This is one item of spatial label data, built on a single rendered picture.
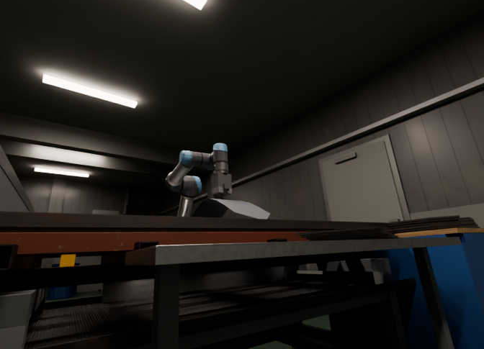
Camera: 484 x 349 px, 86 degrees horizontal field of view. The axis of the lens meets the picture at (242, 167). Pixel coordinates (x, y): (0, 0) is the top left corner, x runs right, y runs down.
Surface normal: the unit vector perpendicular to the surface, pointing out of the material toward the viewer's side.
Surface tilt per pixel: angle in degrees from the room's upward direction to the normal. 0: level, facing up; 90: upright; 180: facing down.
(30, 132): 90
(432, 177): 90
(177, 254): 90
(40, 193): 90
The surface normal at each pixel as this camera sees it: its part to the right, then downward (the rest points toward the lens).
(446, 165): -0.79, -0.15
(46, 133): 0.61, -0.29
